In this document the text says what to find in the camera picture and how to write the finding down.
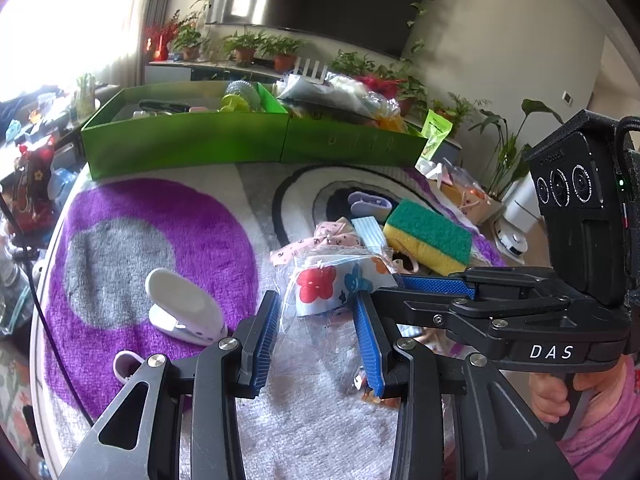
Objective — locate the white robot vacuum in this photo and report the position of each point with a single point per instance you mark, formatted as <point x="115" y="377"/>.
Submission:
<point x="510" y="242"/>

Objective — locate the red feather flower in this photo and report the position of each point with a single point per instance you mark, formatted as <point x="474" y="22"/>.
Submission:
<point x="380" y="82"/>

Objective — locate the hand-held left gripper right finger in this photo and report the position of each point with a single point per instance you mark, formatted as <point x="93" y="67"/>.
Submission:
<point x="372" y="355"/>

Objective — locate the large leafy plant white pot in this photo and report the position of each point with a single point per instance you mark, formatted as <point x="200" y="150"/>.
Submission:
<point x="522" y="205"/>

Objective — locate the purple grey printed blanket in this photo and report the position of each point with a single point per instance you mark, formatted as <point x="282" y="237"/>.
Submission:
<point x="150" y="220"/>

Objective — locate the yellow green sponge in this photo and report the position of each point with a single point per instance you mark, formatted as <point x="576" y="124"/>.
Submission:
<point x="430" y="235"/>

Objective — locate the blue striped face mask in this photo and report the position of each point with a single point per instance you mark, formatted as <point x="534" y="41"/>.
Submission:
<point x="370" y="232"/>

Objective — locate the white hole punch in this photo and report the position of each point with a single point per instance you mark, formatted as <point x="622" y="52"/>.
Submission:
<point x="175" y="300"/>

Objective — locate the person's right hand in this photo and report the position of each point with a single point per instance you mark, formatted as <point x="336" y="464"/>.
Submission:
<point x="547" y="400"/>

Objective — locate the red patterned bag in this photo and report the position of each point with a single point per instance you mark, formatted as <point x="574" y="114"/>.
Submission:
<point x="32" y="185"/>

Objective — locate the bright window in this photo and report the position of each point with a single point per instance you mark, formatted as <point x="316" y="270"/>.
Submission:
<point x="65" y="15"/>

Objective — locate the pink printed ribbon bow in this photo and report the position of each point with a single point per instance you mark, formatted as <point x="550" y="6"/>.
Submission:
<point x="320" y="240"/>

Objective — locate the small lilac clip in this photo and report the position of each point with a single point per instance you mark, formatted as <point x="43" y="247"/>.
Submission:
<point x="367" y="205"/>

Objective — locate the green cardboard box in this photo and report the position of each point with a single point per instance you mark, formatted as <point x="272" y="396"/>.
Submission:
<point x="185" y="140"/>
<point x="350" y="145"/>

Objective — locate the white router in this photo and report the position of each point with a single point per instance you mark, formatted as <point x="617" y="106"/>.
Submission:
<point x="310" y="70"/>

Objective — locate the clear packet of white pads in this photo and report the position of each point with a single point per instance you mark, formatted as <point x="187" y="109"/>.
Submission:
<point x="345" y="87"/>

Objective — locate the white wall socket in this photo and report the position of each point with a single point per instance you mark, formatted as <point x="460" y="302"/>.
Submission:
<point x="567" y="98"/>

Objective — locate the person's right forearm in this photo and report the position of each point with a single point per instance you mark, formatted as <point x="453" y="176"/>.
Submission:
<point x="610" y="440"/>

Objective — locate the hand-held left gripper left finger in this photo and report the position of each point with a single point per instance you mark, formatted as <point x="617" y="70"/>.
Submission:
<point x="264" y="340"/>

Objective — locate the green printed packet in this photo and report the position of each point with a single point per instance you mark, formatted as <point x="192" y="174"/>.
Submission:
<point x="435" y="135"/>

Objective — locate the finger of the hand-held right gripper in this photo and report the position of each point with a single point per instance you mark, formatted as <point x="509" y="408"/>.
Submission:
<point x="420" y="307"/>
<point x="440" y="285"/>

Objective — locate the floral cloth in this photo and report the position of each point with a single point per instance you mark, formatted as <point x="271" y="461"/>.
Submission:
<point x="325" y="285"/>

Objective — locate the grey filled bag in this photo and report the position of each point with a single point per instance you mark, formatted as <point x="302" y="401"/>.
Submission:
<point x="310" y="92"/>

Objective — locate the green clear massage brush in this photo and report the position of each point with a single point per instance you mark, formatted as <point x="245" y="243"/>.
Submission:
<point x="237" y="95"/>

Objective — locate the potted green plant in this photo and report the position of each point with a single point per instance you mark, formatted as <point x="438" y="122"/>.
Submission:
<point x="245" y="50"/>
<point x="355" y="64"/>
<point x="189" y="42"/>
<point x="457" y="110"/>
<point x="415" y="92"/>
<point x="282" y="55"/>

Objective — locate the round wooden stool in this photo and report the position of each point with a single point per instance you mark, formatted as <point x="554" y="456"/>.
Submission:
<point x="480" y="210"/>

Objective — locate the long black object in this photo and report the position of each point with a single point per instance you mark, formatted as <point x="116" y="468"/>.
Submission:
<point x="165" y="106"/>

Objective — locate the spider plant in glass pot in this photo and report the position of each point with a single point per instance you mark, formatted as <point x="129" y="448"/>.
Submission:
<point x="86" y="95"/>

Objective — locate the beige curtain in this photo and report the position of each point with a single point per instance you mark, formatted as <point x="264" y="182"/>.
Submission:
<point x="135" y="20"/>

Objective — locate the red flowers in vase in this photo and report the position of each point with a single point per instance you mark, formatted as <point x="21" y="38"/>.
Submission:
<point x="159" y="40"/>

